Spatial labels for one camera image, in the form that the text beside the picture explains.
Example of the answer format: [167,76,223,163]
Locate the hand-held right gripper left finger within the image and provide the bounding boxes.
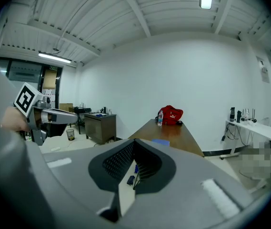
[42,138,136,223]

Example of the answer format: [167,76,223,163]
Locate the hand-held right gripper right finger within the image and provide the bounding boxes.
[106,138,254,229]

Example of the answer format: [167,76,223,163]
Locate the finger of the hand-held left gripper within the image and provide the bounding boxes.
[41,108,79,125]

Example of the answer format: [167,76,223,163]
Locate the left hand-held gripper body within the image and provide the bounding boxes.
[13,82,55,146]

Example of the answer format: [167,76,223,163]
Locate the person's left forearm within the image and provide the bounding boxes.
[1,106,31,133]

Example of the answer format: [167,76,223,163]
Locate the brown cardboard box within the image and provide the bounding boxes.
[59,103,74,112]

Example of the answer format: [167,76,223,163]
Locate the black framed glass partition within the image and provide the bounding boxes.
[0,58,62,111]

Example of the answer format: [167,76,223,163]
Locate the brown wooden sink cabinet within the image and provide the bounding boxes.
[83,112,117,145]

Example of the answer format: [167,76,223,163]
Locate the blue flat folder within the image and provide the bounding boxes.
[151,138,171,147]

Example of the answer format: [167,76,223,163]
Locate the brown wooden table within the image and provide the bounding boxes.
[128,118,205,158]

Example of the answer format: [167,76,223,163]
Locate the white chair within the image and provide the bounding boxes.
[238,168,271,194]

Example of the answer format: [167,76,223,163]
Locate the red sports bag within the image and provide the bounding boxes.
[158,105,184,126]

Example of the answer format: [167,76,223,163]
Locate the white air conditioner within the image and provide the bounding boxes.
[8,0,39,25]

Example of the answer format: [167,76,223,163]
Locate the white desk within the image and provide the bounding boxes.
[221,119,271,161]

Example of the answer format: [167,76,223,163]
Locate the black cables under desk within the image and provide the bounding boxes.
[221,123,246,143]

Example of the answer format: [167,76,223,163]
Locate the white wall notice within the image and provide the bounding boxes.
[256,56,271,84]

